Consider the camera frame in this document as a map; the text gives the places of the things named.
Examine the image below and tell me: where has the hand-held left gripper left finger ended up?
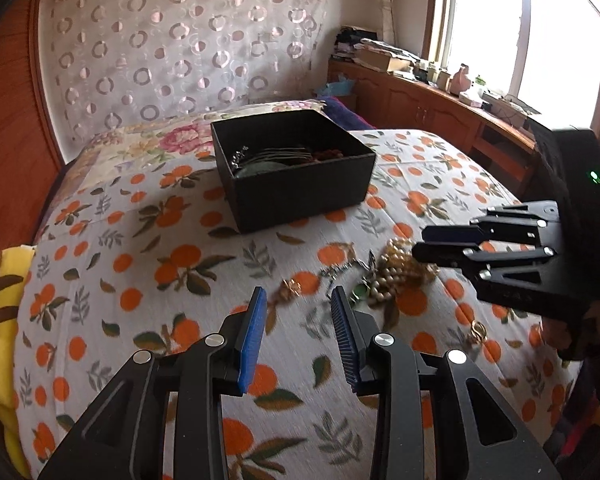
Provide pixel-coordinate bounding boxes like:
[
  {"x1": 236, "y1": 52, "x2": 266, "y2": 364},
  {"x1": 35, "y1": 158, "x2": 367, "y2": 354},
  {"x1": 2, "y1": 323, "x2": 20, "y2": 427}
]
[{"x1": 37, "y1": 287, "x2": 269, "y2": 480}]

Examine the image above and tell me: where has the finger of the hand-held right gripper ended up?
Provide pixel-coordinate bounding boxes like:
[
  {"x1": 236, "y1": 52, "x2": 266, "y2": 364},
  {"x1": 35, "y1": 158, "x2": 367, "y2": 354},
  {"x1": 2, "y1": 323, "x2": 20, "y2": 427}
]
[
  {"x1": 422, "y1": 201, "x2": 564, "y2": 249},
  {"x1": 412, "y1": 242, "x2": 589, "y2": 320}
]

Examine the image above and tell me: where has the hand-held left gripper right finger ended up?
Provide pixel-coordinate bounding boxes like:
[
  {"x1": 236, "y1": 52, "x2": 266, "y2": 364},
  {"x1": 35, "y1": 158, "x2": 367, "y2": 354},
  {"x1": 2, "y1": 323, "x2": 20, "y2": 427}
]
[{"x1": 329, "y1": 285, "x2": 564, "y2": 480}]

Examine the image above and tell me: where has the golden pearl necklace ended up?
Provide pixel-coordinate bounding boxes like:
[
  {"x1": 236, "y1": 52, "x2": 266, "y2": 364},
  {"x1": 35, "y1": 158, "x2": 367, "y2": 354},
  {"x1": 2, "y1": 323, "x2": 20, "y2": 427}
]
[{"x1": 364, "y1": 237, "x2": 440, "y2": 312}]

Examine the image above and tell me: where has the silver chain necklace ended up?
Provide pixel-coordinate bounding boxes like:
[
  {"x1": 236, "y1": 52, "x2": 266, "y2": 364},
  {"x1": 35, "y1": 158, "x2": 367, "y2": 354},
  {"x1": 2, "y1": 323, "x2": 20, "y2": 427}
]
[{"x1": 319, "y1": 254, "x2": 377, "y2": 287}]

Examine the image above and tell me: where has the black cardboard box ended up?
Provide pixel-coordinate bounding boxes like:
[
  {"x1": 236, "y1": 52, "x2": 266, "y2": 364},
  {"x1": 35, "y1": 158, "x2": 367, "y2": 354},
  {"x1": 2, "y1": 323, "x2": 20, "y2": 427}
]
[{"x1": 210, "y1": 108, "x2": 377, "y2": 234}]

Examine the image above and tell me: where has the person's right hand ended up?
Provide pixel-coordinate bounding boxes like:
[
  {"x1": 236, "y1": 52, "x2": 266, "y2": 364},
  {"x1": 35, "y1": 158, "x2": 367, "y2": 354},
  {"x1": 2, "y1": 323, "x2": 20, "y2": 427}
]
[{"x1": 542, "y1": 300, "x2": 600, "y2": 361}]

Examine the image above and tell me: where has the small gold earring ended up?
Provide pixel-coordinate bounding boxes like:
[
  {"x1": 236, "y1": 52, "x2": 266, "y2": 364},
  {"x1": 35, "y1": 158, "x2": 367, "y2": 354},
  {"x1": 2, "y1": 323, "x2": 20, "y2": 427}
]
[{"x1": 279, "y1": 279, "x2": 304, "y2": 304}]

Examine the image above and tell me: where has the orange fruit print bedsheet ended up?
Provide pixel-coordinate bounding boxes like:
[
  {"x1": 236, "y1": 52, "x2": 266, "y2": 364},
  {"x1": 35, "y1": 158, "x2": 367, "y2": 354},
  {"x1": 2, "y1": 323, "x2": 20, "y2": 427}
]
[{"x1": 14, "y1": 128, "x2": 597, "y2": 480}]

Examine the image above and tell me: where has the long wooden cabinet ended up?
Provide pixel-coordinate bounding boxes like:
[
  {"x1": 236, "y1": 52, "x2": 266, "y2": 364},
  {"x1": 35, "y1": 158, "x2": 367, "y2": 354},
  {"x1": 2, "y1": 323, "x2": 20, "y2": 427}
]
[{"x1": 327, "y1": 57, "x2": 542, "y2": 197}]

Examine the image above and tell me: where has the pink figurine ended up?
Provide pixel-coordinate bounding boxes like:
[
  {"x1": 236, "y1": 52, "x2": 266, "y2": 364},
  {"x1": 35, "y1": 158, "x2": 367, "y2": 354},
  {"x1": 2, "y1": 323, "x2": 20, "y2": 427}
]
[{"x1": 452, "y1": 63, "x2": 474, "y2": 94}]

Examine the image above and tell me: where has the purple blanket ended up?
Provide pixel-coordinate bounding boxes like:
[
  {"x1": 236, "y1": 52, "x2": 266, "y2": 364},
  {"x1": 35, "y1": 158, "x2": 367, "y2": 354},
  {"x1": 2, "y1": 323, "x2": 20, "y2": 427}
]
[{"x1": 322, "y1": 95, "x2": 376, "y2": 131}]

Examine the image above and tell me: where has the brown cardboard box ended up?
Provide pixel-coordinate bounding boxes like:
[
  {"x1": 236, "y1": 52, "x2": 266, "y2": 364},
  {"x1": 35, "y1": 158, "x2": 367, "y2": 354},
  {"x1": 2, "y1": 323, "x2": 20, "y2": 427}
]
[{"x1": 354, "y1": 47, "x2": 414, "y2": 74}]

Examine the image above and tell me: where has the teal plastic bag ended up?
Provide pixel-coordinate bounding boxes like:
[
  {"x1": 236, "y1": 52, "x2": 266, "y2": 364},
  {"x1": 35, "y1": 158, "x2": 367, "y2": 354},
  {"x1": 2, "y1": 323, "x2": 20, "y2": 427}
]
[{"x1": 314, "y1": 73, "x2": 356, "y2": 97}]

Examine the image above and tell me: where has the window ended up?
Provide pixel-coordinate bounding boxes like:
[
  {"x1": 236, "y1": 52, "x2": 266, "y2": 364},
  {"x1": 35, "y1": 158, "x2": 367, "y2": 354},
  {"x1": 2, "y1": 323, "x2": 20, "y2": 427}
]
[{"x1": 422, "y1": 0, "x2": 600, "y2": 132}]

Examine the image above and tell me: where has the pile of dark clothes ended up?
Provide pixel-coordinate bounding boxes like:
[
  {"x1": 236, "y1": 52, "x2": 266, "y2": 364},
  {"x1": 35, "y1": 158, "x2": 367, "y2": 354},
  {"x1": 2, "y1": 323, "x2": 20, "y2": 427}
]
[{"x1": 332, "y1": 27, "x2": 379, "y2": 61}]

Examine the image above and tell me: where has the floral quilt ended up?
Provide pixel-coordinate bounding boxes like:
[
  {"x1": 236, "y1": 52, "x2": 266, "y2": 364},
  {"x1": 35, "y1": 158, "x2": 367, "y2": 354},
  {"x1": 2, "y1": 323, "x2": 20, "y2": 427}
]
[{"x1": 62, "y1": 99, "x2": 327, "y2": 197}]

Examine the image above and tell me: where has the pale window curtain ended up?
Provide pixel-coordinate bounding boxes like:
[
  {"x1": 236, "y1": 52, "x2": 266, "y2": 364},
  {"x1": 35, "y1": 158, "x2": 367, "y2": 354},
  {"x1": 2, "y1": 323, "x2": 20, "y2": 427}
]
[{"x1": 369, "y1": 0, "x2": 399, "y2": 44}]

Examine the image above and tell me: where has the yellow plush toy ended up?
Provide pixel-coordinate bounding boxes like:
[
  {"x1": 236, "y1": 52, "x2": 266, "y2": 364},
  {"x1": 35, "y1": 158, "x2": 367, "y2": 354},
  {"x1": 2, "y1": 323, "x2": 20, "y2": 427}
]
[{"x1": 0, "y1": 247, "x2": 37, "y2": 479}]

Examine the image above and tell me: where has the sheer circle-pattern curtain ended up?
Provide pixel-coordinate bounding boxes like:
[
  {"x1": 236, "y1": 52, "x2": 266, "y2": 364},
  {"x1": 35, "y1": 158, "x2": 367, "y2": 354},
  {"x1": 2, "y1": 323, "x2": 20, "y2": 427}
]
[{"x1": 39, "y1": 0, "x2": 329, "y2": 162}]

